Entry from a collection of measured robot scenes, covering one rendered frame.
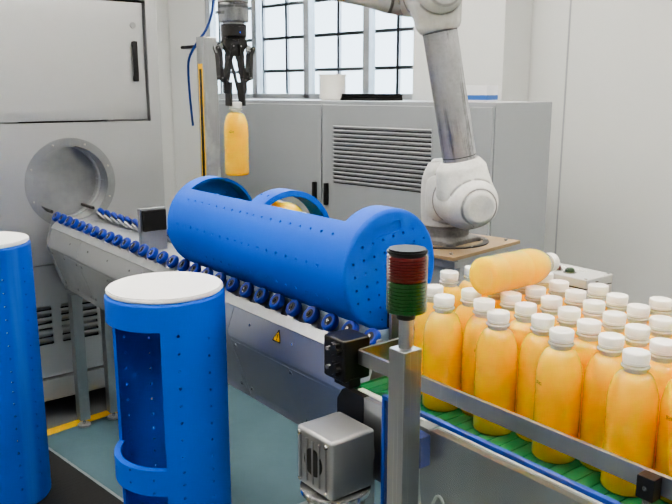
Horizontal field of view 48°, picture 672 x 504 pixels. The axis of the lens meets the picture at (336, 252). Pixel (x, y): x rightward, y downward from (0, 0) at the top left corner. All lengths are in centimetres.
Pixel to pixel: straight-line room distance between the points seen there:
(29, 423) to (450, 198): 153
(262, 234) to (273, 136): 253
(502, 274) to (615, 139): 318
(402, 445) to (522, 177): 258
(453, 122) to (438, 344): 97
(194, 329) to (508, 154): 214
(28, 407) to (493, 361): 173
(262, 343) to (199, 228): 41
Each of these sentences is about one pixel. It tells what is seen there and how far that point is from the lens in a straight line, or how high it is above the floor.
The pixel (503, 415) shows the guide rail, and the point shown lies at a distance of 130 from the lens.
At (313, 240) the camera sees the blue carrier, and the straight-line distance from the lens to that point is 175.
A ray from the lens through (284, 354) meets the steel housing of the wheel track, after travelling 191.
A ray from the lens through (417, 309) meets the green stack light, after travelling 115.
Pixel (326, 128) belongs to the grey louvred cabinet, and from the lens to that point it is 410.
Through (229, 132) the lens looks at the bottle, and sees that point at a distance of 230.
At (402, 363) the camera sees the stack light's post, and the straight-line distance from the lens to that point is 118.
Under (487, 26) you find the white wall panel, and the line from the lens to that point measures 464.
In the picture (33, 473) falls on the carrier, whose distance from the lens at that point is 277.
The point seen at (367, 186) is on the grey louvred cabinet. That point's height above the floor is 101.
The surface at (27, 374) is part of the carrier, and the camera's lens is 265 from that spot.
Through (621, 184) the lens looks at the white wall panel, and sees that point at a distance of 457.
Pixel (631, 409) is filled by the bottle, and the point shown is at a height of 104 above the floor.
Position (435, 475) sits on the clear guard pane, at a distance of 137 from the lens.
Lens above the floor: 149
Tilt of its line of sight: 12 degrees down
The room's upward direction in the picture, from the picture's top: straight up
